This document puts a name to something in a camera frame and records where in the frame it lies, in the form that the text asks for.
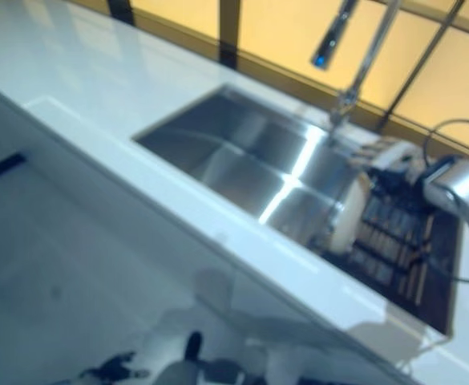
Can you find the right robot hand black glove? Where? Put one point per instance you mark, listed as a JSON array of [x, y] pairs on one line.
[[394, 160]]

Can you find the left robot hand black glove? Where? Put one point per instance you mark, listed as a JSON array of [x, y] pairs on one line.
[[116, 367]]

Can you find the cream ceramic plate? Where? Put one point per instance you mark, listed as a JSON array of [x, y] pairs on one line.
[[348, 216]]

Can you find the black sink dish rack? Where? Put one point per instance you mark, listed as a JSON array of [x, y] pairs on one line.
[[410, 248]]

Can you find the chrome kitchen faucet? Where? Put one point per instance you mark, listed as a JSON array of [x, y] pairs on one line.
[[372, 52]]

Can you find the stainless steel sink basin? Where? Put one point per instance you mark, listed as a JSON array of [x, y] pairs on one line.
[[238, 160]]

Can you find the short black bar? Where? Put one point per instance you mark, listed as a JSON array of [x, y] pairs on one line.
[[1, 168]]

